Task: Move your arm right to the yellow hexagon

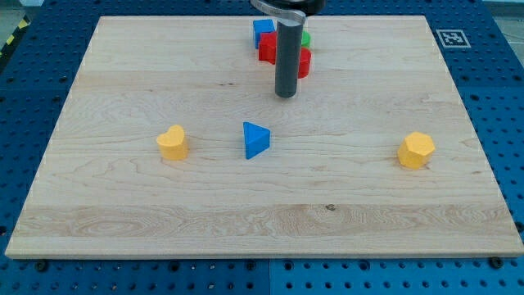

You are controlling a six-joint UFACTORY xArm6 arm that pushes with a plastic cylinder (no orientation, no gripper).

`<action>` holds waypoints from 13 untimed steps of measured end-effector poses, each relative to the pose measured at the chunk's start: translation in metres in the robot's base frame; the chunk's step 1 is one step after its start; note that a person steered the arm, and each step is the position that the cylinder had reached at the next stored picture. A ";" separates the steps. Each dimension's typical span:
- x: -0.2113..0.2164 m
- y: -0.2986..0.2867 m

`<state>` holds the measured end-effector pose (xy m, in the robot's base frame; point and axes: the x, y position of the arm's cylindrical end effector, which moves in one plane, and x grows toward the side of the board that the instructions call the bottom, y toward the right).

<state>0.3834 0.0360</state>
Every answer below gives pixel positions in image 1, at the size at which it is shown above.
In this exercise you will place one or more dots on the black bolt left front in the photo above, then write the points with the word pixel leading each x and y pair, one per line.
pixel 41 266

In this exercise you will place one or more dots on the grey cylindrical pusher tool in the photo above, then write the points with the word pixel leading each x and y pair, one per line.
pixel 289 36

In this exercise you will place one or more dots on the white fiducial marker tag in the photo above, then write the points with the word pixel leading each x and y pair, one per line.
pixel 453 38

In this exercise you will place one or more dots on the yellow heart block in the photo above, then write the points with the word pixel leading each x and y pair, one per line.
pixel 173 144

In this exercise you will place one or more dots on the black bolt right front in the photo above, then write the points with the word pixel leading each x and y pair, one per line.
pixel 496 262

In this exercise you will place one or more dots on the blue triangle block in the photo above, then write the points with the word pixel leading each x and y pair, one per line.
pixel 256 139

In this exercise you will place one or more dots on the wooden board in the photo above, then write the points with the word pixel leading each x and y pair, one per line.
pixel 329 185

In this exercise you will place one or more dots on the black robot arm flange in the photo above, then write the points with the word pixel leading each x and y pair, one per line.
pixel 309 7

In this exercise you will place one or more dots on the green round block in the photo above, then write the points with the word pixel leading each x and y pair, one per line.
pixel 305 39

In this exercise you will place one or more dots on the blue cube block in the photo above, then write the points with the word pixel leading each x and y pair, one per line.
pixel 259 27

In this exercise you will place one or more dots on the yellow hexagon block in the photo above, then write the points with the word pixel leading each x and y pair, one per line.
pixel 416 150

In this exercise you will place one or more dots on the red cylinder block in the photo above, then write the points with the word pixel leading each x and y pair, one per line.
pixel 304 62

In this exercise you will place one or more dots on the red star block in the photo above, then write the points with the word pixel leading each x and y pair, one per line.
pixel 267 47

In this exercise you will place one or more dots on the black bolt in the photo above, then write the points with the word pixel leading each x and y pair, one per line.
pixel 41 266
pixel 496 262

